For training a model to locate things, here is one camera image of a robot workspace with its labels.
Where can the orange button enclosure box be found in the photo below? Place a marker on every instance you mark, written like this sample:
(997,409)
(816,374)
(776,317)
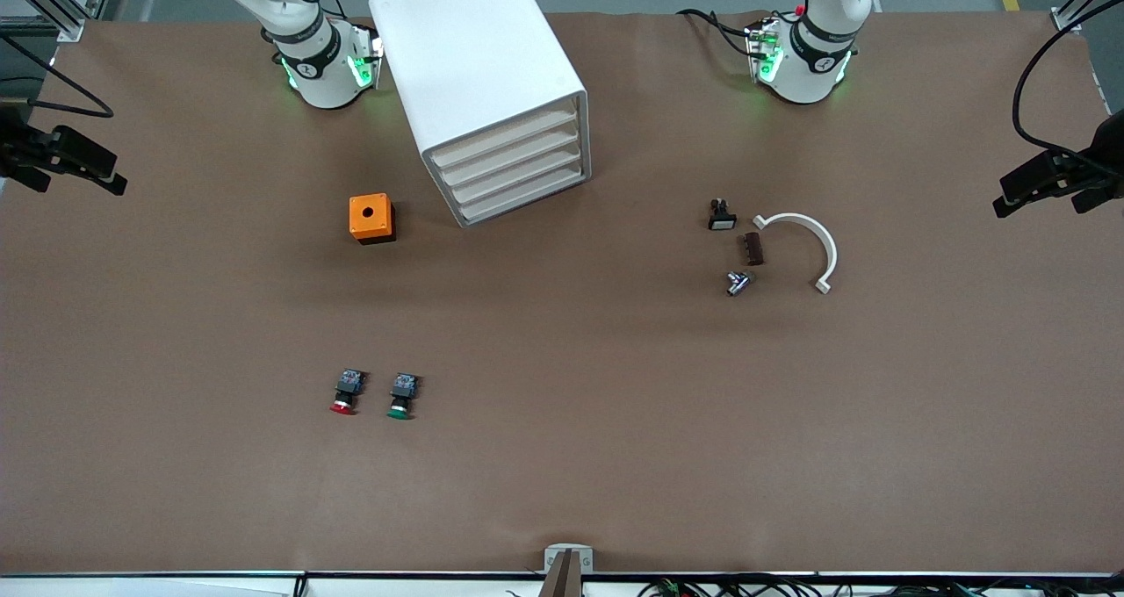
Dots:
(358,219)

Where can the white curved plastic bracket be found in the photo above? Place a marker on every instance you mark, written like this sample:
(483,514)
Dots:
(830,250)

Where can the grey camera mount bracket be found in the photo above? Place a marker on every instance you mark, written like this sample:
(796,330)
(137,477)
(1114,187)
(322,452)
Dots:
(553,560)

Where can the silver key switch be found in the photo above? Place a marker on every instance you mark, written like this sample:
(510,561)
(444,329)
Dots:
(738,284)

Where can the red mushroom push button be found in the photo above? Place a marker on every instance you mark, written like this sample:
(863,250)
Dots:
(349,388)

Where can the black white-faced square switch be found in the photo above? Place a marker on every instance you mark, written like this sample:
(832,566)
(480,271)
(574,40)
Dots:
(722,221)

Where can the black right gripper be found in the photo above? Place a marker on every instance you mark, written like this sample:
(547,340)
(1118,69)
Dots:
(33,151)

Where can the brown terminal block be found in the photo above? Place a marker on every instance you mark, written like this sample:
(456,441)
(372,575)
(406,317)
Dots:
(753,250)

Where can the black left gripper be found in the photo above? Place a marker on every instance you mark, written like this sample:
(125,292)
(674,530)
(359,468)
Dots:
(1082,169)

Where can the green mushroom push button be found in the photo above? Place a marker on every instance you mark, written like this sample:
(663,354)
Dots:
(403,391)

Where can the brown table cover sheet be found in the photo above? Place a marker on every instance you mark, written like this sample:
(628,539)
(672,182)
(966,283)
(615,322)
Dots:
(562,456)

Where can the white table edge rail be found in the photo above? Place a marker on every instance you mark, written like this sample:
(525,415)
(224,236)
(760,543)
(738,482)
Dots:
(176,586)

